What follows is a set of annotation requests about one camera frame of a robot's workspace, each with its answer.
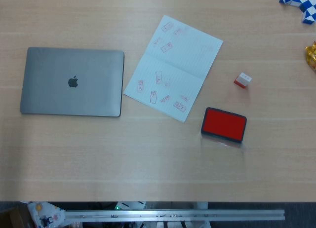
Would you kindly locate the red and white stamp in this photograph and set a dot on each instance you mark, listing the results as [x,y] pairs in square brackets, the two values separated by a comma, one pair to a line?
[243,79]

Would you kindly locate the white notebook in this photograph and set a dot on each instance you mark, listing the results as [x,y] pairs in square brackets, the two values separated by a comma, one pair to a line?
[182,52]

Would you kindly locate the red ink pad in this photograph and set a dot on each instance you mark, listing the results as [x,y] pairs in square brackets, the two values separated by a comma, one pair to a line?
[223,124]

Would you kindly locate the grey apple laptop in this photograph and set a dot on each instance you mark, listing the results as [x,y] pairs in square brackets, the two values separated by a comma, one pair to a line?
[49,89]

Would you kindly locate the printed white sheet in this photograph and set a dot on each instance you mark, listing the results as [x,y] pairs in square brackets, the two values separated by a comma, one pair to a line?
[44,213]

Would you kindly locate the gold snack package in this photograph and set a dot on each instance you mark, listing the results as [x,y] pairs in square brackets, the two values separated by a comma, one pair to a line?
[312,55]

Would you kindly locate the blue white snake puzzle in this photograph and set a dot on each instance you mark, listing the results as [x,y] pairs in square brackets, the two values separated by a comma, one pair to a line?
[308,6]

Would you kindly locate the aluminium rail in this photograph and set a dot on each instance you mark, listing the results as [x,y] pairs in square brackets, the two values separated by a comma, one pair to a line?
[172,215]

